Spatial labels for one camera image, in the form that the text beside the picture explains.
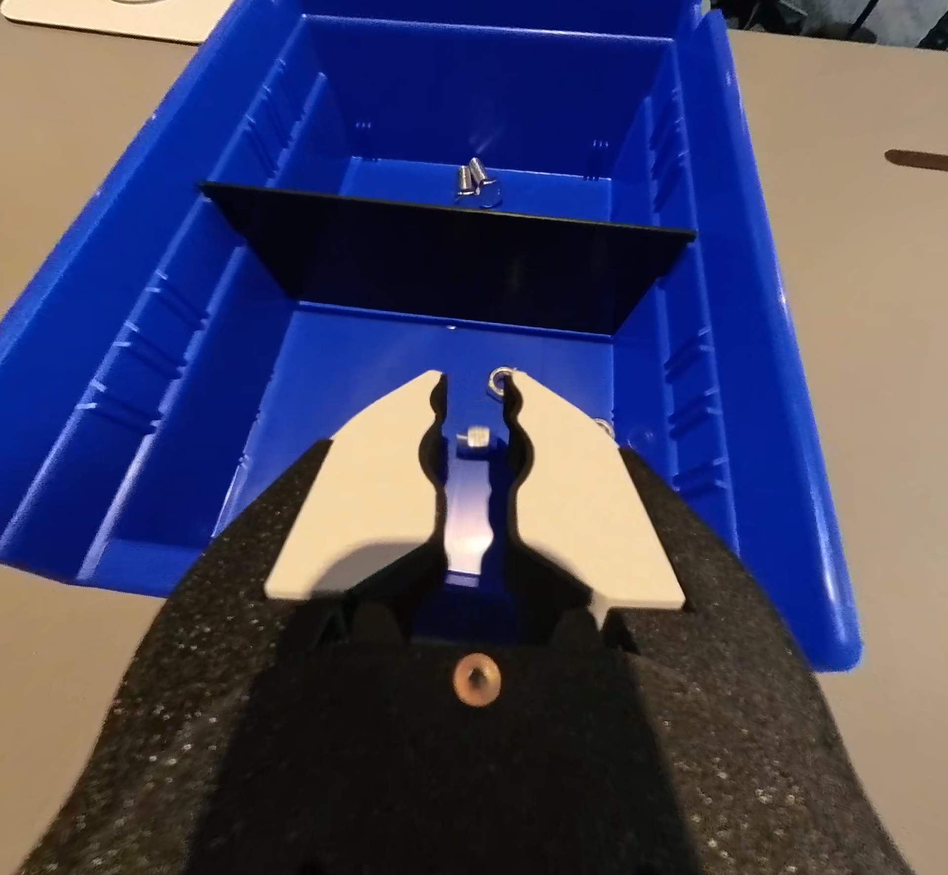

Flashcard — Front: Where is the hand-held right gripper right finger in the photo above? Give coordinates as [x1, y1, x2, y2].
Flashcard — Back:
[502, 370, 687, 609]

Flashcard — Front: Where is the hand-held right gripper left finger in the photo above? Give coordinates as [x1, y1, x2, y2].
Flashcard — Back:
[265, 370, 450, 600]

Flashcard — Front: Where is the blue plastic bin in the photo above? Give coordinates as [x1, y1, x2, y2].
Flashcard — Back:
[0, 0, 864, 672]

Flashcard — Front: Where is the black bin divider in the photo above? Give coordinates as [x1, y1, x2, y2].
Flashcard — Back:
[196, 181, 697, 335]

